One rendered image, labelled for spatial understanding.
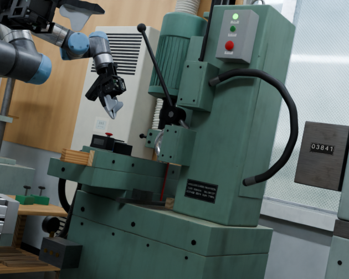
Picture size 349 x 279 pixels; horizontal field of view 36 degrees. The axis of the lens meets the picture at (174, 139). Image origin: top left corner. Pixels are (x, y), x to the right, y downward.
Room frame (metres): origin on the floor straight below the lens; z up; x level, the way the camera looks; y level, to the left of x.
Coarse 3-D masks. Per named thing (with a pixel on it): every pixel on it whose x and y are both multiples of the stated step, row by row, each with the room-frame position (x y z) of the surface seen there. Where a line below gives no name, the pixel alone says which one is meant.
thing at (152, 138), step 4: (148, 132) 1.99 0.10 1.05; (152, 132) 1.98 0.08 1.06; (156, 132) 1.97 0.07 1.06; (148, 136) 1.99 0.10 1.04; (152, 136) 1.98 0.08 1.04; (156, 136) 1.97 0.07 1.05; (148, 140) 1.99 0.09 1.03; (152, 140) 1.98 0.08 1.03; (148, 144) 1.99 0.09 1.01; (152, 144) 1.98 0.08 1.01
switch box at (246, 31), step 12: (228, 12) 1.69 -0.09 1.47; (240, 12) 1.66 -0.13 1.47; (252, 12) 1.65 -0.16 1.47; (228, 24) 1.68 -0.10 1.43; (240, 24) 1.66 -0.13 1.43; (252, 24) 1.66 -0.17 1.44; (240, 36) 1.65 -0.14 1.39; (252, 36) 1.67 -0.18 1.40; (240, 48) 1.65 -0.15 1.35; (252, 48) 1.69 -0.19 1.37; (228, 60) 1.71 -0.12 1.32; (240, 60) 1.67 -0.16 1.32
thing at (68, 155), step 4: (64, 148) 1.62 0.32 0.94; (64, 152) 1.62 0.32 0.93; (68, 152) 1.62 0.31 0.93; (72, 152) 1.63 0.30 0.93; (76, 152) 1.65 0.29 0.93; (80, 152) 1.66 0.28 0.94; (84, 152) 1.67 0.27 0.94; (64, 156) 1.61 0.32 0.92; (68, 156) 1.62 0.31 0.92; (72, 156) 1.63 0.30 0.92; (76, 156) 1.65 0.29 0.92; (80, 156) 1.66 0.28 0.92; (84, 156) 1.67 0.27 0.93; (88, 156) 1.69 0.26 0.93; (60, 160) 1.62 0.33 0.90; (64, 160) 1.61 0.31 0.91; (68, 160) 1.62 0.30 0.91; (72, 160) 1.64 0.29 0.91; (76, 160) 1.65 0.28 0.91; (80, 160) 1.66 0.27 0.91; (84, 160) 1.68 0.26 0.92; (84, 164) 1.68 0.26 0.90
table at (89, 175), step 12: (48, 168) 1.79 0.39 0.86; (60, 168) 1.76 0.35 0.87; (72, 168) 1.73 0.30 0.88; (84, 168) 1.69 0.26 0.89; (96, 168) 1.68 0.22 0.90; (72, 180) 1.72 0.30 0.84; (84, 180) 1.69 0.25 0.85; (96, 180) 1.69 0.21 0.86; (108, 180) 1.73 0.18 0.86; (120, 180) 1.78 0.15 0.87; (132, 180) 1.83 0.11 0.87; (144, 180) 1.88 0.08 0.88; (156, 180) 1.94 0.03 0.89; (168, 180) 2.00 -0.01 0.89; (156, 192) 1.95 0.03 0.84; (168, 192) 2.01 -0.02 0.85
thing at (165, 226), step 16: (80, 192) 1.90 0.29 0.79; (80, 208) 1.89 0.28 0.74; (96, 208) 1.85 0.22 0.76; (112, 208) 1.81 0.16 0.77; (128, 208) 1.77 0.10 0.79; (144, 208) 1.73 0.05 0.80; (160, 208) 1.83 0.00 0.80; (112, 224) 1.80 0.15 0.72; (128, 224) 1.76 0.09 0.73; (144, 224) 1.72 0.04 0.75; (160, 224) 1.69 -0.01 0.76; (176, 224) 1.65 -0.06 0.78; (192, 224) 1.62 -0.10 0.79; (208, 224) 1.62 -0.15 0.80; (160, 240) 1.68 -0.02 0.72; (176, 240) 1.65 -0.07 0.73; (192, 240) 1.61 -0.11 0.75; (208, 240) 1.58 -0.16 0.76; (224, 240) 1.65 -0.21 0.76; (240, 240) 1.74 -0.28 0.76; (256, 240) 1.84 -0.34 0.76
